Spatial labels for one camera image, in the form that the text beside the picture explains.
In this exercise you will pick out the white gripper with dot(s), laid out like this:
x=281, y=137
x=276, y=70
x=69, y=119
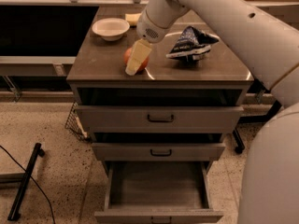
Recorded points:
x=148, y=28

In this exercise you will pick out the red apple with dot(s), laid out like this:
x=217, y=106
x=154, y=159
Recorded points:
x=135, y=61

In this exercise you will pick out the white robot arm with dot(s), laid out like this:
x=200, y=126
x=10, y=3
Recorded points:
x=269, y=48

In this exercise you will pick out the grey drawer cabinet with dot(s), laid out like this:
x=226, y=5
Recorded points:
x=98, y=78

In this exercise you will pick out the top drawer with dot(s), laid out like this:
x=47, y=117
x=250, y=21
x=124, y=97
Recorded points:
x=158, y=119

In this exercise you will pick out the drawer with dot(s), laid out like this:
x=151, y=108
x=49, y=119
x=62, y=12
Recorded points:
x=158, y=151
x=158, y=119
x=157, y=192

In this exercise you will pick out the middle drawer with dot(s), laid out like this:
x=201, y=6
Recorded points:
x=158, y=151

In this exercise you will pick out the bottom drawer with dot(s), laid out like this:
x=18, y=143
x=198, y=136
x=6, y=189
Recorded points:
x=157, y=192

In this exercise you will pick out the yellow sponge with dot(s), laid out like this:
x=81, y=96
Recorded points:
x=132, y=19

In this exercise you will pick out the white bowl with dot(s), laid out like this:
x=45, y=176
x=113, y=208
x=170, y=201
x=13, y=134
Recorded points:
x=111, y=29

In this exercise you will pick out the black metal bar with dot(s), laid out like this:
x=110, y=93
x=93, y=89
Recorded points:
x=14, y=214

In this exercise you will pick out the wire mesh basket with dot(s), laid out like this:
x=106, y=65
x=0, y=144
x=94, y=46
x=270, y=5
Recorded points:
x=74, y=126

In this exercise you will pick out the black table leg frame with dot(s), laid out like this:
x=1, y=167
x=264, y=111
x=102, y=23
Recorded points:
x=254, y=117

